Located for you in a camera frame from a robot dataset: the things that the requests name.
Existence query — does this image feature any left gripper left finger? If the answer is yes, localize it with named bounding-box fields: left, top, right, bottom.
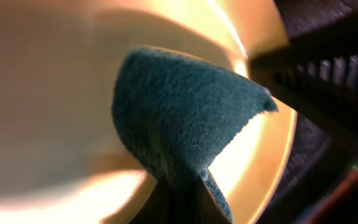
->
left=129, top=178, right=171, bottom=224

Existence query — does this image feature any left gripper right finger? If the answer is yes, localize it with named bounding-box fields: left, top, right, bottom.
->
left=197, top=169, right=232, bottom=224

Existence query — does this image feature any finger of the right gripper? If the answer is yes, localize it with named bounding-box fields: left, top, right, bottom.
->
left=249, top=19, right=358, bottom=156

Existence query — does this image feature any green yellow sponge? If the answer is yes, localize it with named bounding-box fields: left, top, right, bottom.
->
left=111, top=47, right=278, bottom=223

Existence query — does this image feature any yellow plate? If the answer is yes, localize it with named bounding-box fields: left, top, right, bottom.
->
left=0, top=0, right=288, bottom=223

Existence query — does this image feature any round black tray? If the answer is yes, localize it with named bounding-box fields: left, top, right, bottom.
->
left=259, top=1, right=358, bottom=223

